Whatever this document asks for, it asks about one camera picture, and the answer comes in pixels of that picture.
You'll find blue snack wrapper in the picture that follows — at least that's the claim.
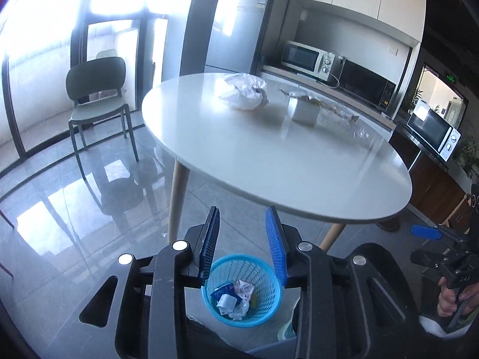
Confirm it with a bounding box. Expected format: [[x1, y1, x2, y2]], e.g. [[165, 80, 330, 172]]
[[210, 283, 235, 302]]

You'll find pink white bag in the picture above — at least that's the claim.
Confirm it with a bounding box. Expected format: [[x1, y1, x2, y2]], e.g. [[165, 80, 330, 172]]
[[234, 280, 255, 302]]

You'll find long clear food wrapper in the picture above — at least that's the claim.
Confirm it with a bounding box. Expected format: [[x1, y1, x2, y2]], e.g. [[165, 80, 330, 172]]
[[278, 88, 372, 140]]

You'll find black oven on counter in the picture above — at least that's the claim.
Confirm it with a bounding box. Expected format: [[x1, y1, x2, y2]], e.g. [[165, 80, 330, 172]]
[[339, 60, 396, 111]]

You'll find white microwave on counter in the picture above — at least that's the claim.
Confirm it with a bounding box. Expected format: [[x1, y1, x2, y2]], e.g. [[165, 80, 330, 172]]
[[281, 41, 337, 82]]

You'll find person right hand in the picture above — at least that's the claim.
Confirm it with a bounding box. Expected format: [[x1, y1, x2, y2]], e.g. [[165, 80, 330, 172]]
[[437, 277, 479, 318]]

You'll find round white table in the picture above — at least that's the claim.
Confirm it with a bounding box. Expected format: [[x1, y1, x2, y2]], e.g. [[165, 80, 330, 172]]
[[142, 73, 413, 250]]

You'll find white plastic cup container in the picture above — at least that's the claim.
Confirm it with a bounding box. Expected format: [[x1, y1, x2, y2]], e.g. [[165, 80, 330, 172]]
[[287, 96, 321, 127]]

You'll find blue plastic waste basket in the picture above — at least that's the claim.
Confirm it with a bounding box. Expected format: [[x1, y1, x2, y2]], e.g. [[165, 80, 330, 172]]
[[201, 254, 283, 328]]

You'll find dark green chair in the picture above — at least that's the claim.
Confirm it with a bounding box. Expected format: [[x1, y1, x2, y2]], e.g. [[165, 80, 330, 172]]
[[66, 56, 139, 178]]

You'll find white microwave on sideboard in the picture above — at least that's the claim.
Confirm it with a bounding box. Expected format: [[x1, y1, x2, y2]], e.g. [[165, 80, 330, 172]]
[[407, 105, 461, 162]]

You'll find white red-print plastic bag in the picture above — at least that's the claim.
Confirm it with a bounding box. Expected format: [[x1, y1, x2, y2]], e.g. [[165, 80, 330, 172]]
[[219, 73, 269, 111]]

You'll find silver refrigerator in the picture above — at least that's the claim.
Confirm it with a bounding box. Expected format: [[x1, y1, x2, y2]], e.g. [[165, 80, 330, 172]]
[[204, 0, 273, 74]]

